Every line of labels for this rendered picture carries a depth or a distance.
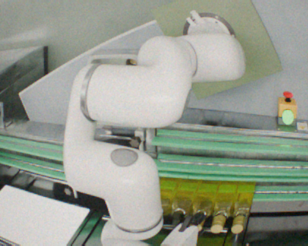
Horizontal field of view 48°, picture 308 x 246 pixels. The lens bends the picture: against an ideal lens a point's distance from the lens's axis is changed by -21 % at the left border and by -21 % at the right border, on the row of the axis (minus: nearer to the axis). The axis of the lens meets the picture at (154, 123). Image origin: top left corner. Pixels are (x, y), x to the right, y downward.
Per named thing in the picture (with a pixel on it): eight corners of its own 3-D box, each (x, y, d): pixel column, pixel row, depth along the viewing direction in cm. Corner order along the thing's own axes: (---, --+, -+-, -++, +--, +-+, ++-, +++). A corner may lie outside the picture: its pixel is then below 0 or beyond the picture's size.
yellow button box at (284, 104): (277, 116, 123) (277, 124, 116) (278, 94, 120) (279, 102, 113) (294, 117, 121) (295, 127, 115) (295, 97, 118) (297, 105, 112)
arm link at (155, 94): (130, 34, 70) (94, 31, 57) (207, 41, 66) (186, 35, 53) (122, 110, 73) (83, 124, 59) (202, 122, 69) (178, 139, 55)
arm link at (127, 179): (183, 169, 73) (103, 154, 77) (177, 59, 60) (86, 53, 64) (152, 234, 61) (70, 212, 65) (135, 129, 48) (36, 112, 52)
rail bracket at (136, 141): (144, 157, 126) (131, 178, 115) (141, 102, 119) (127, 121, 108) (154, 159, 125) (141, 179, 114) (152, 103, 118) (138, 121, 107)
